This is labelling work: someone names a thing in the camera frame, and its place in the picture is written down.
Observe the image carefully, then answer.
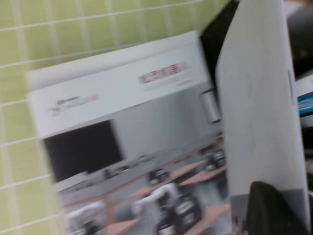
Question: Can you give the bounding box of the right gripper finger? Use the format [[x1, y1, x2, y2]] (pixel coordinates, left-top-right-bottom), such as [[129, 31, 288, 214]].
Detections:
[[246, 181, 311, 235]]

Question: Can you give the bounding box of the robot lab photo brochure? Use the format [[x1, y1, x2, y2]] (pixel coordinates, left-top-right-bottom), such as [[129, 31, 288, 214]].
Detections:
[[28, 43, 233, 235]]

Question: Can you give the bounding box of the blue spine mechanical book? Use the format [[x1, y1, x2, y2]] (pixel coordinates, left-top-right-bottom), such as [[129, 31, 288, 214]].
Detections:
[[296, 92, 313, 117]]

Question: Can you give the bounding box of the black plastic book holder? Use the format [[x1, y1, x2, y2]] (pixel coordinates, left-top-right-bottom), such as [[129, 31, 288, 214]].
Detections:
[[199, 0, 313, 172]]

